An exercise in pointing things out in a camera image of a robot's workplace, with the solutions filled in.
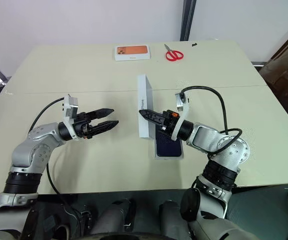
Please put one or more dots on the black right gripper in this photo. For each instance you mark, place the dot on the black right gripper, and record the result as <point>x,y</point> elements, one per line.
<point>170,121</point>

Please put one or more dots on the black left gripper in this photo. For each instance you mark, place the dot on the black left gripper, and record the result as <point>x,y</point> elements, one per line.
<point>84,126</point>

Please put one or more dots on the white box lid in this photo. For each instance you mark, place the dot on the white box lid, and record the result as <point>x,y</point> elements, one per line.
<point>143,90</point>

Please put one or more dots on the dark blue smartphone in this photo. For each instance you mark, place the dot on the dark blue smartphone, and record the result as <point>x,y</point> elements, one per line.
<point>168,147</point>

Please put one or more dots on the white box with brown card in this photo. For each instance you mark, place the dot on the white box with brown card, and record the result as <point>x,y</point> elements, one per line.
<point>168,158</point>

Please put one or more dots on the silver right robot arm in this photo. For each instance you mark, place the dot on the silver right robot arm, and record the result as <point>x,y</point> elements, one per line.
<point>208,136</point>

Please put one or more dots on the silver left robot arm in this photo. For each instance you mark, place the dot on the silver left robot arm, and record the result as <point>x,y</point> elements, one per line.
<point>41,135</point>

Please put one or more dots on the orange printed phone box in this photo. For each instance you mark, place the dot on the orange printed phone box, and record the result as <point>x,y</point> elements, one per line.
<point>132,51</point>

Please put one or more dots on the small black clip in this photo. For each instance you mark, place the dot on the small black clip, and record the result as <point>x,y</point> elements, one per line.
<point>194,44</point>

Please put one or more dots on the dark grey rounded shape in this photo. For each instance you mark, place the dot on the dark grey rounded shape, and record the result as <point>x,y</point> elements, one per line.
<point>113,215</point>

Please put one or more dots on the dark chair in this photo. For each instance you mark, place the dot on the dark chair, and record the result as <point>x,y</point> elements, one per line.
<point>286,62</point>

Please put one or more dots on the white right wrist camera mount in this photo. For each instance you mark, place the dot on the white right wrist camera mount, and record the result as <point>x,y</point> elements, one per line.
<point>181,102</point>

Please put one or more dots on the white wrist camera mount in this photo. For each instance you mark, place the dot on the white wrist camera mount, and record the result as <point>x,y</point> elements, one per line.
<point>71,105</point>
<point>181,102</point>

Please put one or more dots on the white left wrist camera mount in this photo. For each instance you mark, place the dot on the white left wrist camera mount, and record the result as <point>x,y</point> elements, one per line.
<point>71,105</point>

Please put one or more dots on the dark metal post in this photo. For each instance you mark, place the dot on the dark metal post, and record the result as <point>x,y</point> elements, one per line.
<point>188,20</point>

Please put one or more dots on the black metal bracket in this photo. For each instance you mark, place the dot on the black metal bracket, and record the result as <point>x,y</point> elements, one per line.
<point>86,222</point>

